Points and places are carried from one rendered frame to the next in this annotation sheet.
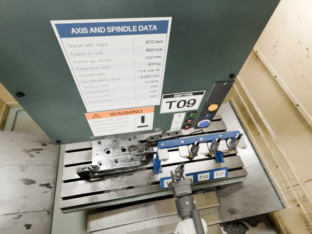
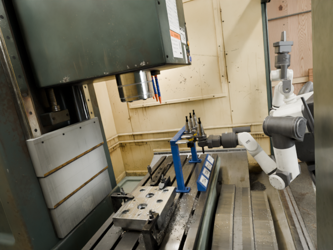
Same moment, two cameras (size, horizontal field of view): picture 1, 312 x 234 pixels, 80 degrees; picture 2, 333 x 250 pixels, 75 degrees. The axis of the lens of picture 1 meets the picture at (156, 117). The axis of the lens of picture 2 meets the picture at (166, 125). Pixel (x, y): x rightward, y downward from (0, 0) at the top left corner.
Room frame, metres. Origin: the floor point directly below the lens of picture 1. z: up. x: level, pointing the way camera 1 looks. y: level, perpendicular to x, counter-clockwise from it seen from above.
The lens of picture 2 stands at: (-0.27, 0.95, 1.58)
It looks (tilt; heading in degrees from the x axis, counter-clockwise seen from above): 12 degrees down; 307
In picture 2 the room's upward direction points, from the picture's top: 10 degrees counter-clockwise
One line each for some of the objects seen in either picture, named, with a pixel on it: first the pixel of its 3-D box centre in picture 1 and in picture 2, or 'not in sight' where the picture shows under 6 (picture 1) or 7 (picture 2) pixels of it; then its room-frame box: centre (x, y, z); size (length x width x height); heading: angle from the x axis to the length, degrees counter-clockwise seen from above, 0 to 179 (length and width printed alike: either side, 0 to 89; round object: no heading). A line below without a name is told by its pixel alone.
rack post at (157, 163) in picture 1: (159, 157); (178, 168); (0.43, -0.05, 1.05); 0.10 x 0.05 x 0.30; 16
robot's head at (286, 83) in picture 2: not in sight; (285, 87); (-0.13, -0.29, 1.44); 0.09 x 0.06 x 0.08; 103
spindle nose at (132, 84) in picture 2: not in sight; (135, 86); (0.42, 0.20, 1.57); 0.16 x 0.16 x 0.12
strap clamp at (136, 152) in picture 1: (143, 152); (164, 185); (0.48, 0.05, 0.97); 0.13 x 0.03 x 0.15; 106
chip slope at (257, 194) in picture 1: (205, 157); (191, 180); (0.60, -0.42, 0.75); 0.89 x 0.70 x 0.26; 16
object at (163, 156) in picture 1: (163, 154); (182, 141); (0.38, -0.06, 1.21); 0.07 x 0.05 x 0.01; 16
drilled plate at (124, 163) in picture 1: (116, 152); (147, 205); (0.47, 0.23, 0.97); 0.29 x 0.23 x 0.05; 106
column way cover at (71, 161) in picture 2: not in sight; (79, 170); (0.85, 0.32, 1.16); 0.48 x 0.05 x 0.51; 106
